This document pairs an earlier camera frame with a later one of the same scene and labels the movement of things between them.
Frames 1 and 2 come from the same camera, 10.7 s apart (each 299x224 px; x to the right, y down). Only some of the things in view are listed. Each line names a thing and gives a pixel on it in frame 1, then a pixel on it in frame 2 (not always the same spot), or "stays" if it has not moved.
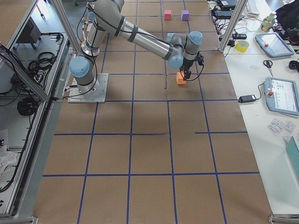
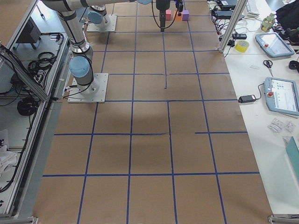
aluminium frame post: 240,5 stays
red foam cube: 167,15 stays
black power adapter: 246,98 stays
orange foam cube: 180,79 to 178,18
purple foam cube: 185,15 stays
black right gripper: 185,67 to 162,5
